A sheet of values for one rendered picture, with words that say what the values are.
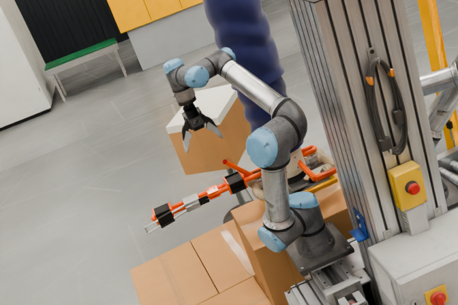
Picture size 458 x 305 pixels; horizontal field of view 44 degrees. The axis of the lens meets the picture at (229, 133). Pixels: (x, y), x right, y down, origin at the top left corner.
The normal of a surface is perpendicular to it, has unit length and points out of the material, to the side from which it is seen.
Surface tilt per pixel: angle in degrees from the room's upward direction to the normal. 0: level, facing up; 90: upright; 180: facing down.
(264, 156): 82
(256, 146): 83
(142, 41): 90
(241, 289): 0
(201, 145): 90
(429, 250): 0
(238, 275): 0
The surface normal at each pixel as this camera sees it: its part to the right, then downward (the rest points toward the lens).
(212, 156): -0.28, 0.47
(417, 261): -0.32, -0.87
